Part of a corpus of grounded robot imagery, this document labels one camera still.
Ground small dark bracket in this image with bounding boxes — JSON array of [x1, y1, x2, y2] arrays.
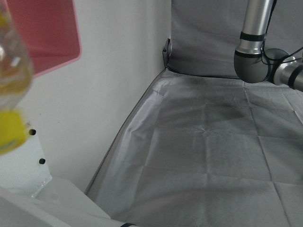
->
[[162, 38, 173, 69]]

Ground grey cloth curtain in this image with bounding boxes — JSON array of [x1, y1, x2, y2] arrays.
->
[[84, 0, 303, 227]]

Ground pink plastic basket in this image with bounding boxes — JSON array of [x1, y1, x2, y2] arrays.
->
[[4, 0, 83, 78]]

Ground orange juice bottle yellow cap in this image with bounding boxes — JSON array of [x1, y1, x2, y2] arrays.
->
[[0, 0, 34, 156]]

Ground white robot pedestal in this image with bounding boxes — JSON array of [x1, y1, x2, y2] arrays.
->
[[0, 131, 138, 227]]

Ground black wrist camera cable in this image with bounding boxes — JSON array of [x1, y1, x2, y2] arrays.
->
[[259, 0, 303, 66]]

